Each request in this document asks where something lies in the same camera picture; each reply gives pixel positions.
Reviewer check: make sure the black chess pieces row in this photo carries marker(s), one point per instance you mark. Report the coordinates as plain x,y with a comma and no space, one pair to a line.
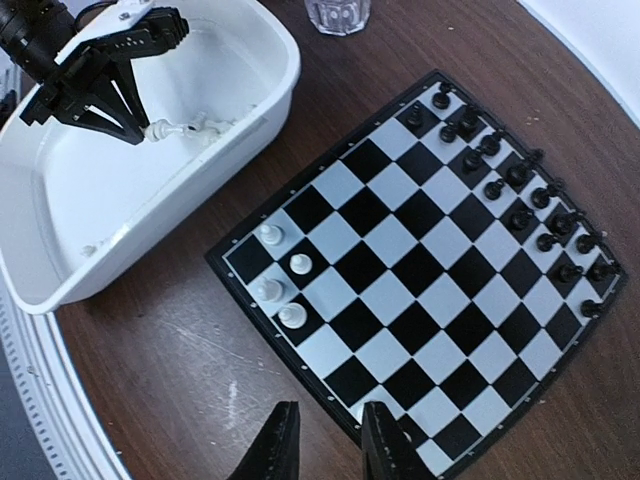
492,230

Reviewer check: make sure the front aluminium rail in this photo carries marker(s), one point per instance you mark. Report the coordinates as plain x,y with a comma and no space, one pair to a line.
53,398

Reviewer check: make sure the black and white chessboard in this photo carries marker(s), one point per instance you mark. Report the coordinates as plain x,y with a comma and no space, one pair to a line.
455,387

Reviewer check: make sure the white chess pawn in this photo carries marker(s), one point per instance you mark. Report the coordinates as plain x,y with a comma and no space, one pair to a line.
270,234
300,264

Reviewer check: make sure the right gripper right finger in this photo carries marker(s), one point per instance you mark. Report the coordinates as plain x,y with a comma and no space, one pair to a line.
386,450

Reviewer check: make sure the white rectangular tray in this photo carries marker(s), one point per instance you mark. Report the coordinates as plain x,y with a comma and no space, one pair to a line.
64,187

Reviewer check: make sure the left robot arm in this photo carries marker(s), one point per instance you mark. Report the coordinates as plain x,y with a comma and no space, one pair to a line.
34,32

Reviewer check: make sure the clear drinking glass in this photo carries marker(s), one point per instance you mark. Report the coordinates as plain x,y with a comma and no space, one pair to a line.
337,17

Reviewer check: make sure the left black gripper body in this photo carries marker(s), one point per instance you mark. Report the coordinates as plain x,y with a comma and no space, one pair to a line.
95,89

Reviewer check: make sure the white chess piece pair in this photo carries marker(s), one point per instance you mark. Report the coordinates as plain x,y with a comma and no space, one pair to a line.
89,250

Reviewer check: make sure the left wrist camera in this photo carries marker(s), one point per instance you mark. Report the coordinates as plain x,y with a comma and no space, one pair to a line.
128,30

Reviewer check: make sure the white chess bishop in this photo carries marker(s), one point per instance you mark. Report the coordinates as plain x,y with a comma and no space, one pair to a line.
269,290

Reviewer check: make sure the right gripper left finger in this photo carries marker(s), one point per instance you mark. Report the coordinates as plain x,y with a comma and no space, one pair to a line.
275,452

